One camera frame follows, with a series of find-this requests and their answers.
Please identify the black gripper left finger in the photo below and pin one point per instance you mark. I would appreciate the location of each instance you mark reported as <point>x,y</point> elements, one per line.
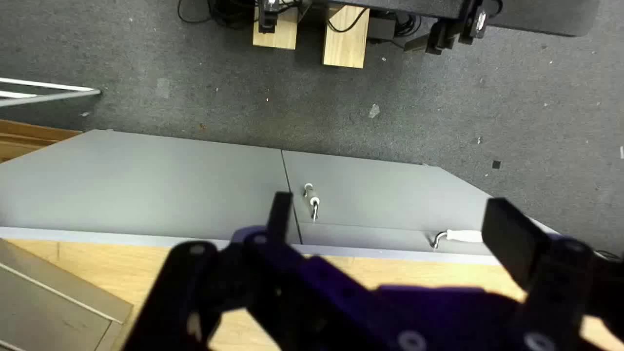
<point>188,286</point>

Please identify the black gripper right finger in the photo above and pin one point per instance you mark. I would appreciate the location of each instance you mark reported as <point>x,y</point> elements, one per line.
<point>519,241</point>

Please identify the grey cabinet with lock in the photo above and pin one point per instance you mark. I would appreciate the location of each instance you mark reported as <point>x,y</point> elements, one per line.
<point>163,189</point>

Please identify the small metal key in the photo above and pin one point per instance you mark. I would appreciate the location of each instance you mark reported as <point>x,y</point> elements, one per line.
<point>313,200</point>

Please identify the white floor scrap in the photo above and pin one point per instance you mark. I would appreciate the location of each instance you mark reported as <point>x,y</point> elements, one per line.
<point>373,113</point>

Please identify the dark desk panel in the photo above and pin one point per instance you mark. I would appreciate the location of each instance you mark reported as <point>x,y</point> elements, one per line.
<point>547,17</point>

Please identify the silver metal rack bars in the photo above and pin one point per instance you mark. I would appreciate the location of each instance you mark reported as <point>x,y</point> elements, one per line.
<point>46,91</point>

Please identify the plain wooden block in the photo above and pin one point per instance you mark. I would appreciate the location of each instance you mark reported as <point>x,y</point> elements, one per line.
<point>344,50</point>

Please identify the wooden block with black device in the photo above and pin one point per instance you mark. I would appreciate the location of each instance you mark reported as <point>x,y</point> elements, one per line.
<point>285,37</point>

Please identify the black device on block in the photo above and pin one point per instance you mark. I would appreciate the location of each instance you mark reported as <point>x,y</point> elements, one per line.
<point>268,17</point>

